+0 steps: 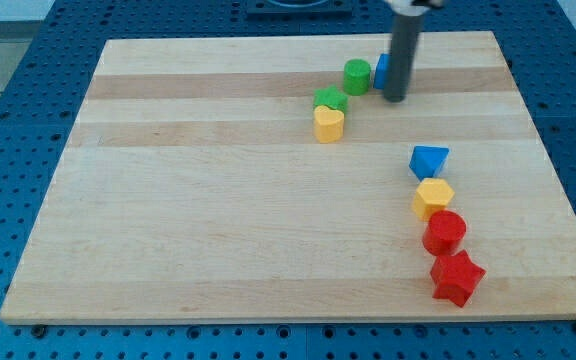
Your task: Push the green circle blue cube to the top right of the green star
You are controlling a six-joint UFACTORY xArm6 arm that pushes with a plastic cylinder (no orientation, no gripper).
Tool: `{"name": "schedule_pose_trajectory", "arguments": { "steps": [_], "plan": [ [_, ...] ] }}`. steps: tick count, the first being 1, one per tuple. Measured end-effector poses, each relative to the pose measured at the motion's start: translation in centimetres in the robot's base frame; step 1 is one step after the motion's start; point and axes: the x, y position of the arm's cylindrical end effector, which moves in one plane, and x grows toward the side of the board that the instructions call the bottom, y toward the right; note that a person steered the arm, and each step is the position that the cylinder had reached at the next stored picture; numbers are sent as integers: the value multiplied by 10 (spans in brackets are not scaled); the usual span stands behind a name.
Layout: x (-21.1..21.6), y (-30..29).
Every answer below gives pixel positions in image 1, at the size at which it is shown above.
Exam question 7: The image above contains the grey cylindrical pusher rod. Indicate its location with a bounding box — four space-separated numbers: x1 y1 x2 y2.
382 14 424 103

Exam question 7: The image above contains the wooden board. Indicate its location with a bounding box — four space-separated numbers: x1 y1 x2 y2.
0 31 576 325

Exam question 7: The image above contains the blue cube block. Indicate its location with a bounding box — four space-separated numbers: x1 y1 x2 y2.
373 53 389 90

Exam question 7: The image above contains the red star block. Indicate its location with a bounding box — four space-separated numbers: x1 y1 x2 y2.
430 250 486 307

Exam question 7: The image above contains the green star block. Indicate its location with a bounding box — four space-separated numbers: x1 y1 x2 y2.
313 85 348 113

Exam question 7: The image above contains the green cylinder block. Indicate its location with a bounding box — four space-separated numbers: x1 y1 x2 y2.
343 59 371 96

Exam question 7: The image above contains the red cylinder block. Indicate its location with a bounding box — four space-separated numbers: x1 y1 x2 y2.
422 210 467 256

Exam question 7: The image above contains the blue triangle block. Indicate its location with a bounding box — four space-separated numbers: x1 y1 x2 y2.
409 145 450 181

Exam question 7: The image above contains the yellow heart block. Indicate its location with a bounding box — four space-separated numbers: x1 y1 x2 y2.
313 105 345 143

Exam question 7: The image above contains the yellow hexagon block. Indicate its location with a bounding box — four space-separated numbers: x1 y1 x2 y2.
411 178 455 221

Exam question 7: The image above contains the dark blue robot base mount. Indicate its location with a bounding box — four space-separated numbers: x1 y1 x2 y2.
246 0 353 18

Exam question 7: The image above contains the white robot wrist end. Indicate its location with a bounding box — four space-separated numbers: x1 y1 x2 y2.
385 0 446 15

